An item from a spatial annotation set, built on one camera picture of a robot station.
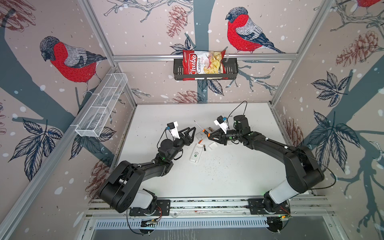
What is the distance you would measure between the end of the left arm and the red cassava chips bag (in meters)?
0.36

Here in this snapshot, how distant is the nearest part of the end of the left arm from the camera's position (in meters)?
0.65

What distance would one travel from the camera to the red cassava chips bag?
87cm
